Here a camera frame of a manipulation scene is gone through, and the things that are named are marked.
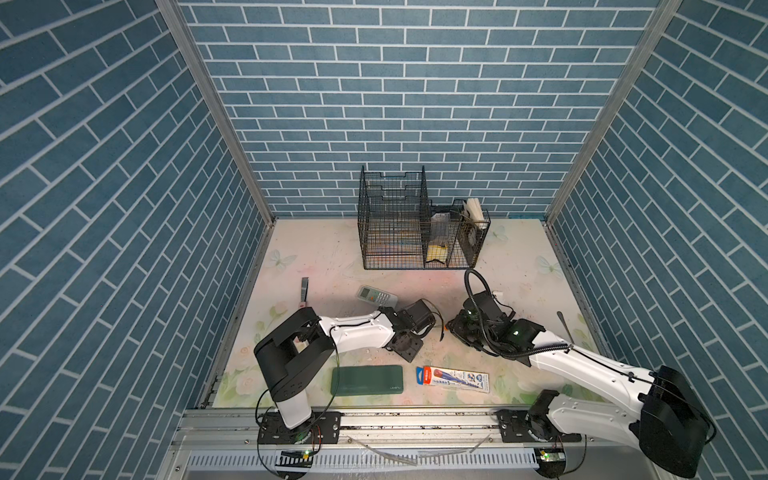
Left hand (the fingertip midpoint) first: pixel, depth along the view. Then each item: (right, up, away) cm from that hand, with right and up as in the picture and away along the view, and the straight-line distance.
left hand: (409, 349), depth 88 cm
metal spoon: (+49, +9, +8) cm, 51 cm away
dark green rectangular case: (-12, -6, -7) cm, 15 cm away
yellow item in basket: (+9, +29, +11) cm, 32 cm away
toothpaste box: (+17, -6, -7) cm, 20 cm away
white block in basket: (+21, +43, +9) cm, 49 cm away
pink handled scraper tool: (-35, +16, +11) cm, 40 cm away
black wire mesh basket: (-2, +38, +30) cm, 48 cm away
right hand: (+9, +9, -6) cm, 14 cm away
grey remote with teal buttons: (-11, +14, +9) cm, 20 cm away
